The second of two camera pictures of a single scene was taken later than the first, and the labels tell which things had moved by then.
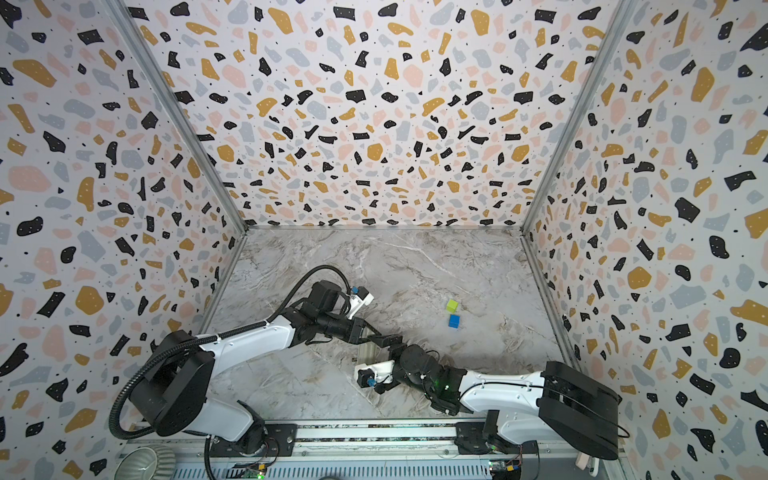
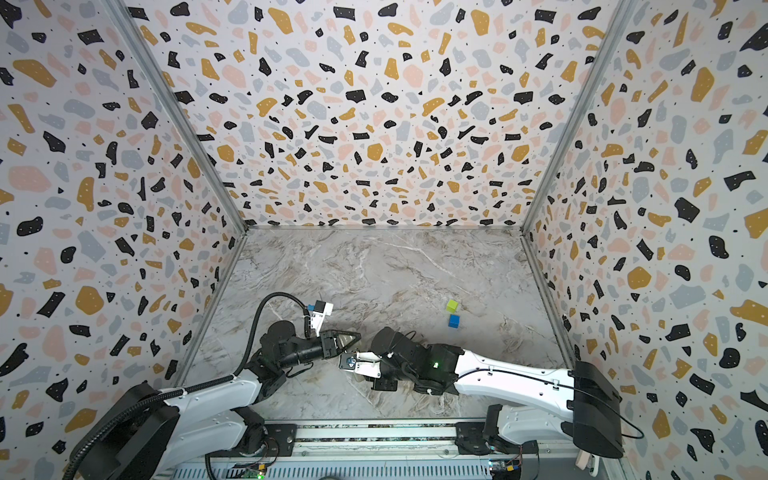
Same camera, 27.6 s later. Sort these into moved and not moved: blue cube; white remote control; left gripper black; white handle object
Moved: left gripper black; white remote control
Not moved: blue cube; white handle object
